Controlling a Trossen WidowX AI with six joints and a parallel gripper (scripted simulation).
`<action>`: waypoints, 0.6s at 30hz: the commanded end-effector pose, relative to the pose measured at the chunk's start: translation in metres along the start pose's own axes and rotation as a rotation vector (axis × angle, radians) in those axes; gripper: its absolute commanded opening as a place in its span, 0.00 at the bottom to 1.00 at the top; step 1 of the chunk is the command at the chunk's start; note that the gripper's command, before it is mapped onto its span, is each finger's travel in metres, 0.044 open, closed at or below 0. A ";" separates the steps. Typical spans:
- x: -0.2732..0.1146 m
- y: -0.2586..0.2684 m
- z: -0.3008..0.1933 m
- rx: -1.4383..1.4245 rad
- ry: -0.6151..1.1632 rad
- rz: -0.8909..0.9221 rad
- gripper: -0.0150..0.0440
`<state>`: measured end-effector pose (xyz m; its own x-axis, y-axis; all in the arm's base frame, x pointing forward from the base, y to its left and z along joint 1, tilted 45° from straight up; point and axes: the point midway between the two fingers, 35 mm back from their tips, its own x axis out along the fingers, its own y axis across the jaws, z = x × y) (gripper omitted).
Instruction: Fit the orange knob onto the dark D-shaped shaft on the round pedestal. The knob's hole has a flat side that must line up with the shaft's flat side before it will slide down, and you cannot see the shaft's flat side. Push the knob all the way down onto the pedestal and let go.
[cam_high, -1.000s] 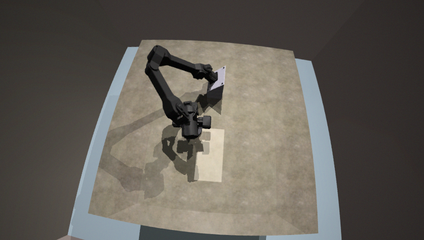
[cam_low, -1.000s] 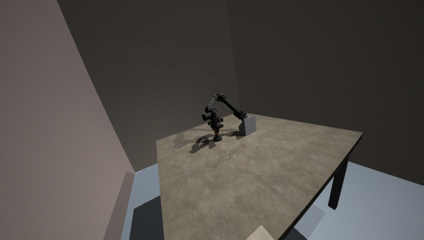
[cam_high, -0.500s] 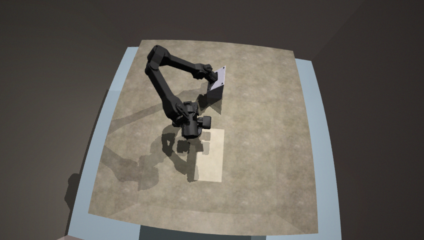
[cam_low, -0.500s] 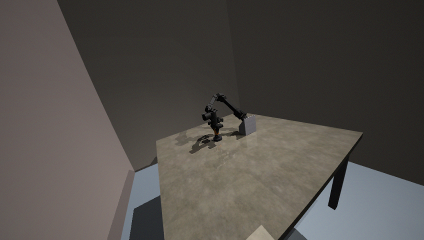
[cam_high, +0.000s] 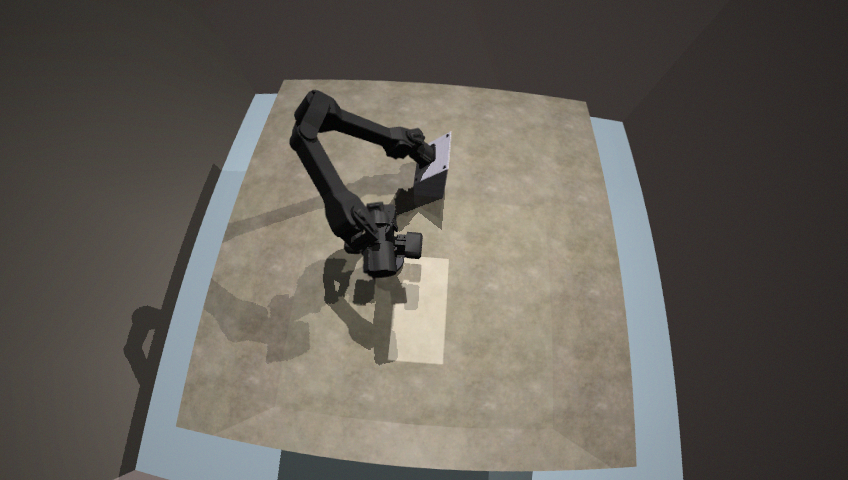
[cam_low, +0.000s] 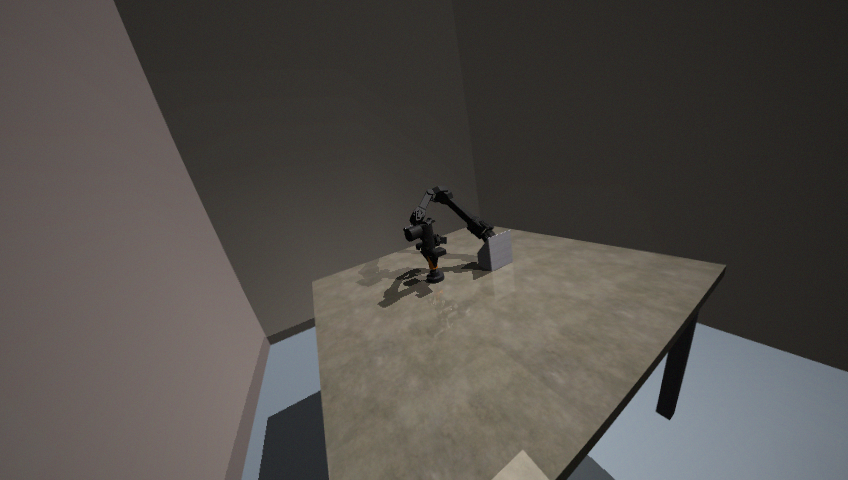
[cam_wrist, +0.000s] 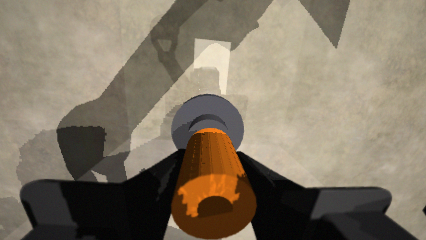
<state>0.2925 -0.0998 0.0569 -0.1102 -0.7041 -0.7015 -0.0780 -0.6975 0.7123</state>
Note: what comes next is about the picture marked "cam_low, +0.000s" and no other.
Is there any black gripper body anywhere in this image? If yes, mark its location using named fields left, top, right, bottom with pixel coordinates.
left=416, top=233, right=447, bottom=258

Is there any grey round pedestal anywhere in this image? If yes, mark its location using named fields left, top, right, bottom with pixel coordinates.
left=427, top=269, right=445, bottom=283

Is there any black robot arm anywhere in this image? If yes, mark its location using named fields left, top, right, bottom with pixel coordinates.
left=403, top=186, right=496, bottom=246

